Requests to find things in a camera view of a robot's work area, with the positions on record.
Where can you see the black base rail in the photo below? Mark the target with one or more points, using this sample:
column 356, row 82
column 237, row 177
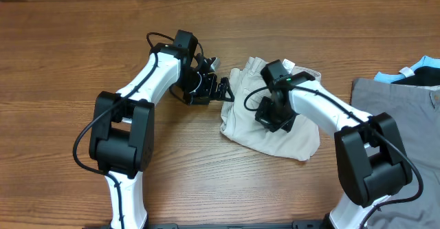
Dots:
column 302, row 224

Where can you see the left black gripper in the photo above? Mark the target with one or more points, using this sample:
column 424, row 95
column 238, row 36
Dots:
column 208, row 91

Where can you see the beige shorts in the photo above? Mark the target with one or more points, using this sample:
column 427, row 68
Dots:
column 239, row 124

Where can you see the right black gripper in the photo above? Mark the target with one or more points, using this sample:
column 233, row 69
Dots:
column 263, row 117

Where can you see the blue and black garment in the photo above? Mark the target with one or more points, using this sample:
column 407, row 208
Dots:
column 423, row 73

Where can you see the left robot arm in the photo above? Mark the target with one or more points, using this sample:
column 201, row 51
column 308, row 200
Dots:
column 122, row 129

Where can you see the grey shorts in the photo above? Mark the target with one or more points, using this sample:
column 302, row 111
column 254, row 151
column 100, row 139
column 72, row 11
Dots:
column 416, row 112

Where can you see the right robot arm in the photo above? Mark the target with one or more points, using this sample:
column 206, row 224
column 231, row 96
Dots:
column 371, row 159

